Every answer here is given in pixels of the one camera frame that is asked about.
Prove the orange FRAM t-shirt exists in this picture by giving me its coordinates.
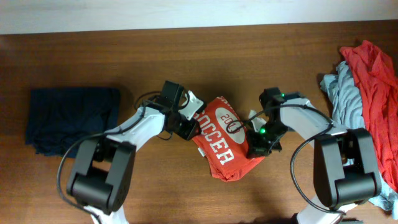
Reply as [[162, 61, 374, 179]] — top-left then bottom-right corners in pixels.
[[193, 96, 264, 182]]

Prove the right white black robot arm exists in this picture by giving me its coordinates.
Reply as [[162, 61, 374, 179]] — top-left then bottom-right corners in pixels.
[[246, 88, 382, 223]]

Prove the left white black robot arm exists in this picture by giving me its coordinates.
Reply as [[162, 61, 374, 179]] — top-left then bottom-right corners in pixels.
[[57, 81, 206, 223]]

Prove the light blue grey shirt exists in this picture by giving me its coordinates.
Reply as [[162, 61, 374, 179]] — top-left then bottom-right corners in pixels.
[[320, 61, 397, 220]]

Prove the dark navy folded shirt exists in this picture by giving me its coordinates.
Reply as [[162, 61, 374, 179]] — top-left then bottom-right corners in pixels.
[[25, 87, 121, 156]]

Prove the red mesh shirt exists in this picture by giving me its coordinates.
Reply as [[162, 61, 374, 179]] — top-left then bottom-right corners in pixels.
[[340, 40, 397, 191]]

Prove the right black cable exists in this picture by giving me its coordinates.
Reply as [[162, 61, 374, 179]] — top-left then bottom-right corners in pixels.
[[225, 103, 346, 215]]

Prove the black cable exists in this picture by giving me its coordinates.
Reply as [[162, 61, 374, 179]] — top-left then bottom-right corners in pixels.
[[56, 88, 190, 224], [225, 103, 346, 215]]

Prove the left black cable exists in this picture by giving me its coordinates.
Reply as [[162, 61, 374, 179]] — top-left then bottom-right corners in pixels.
[[56, 88, 190, 224]]

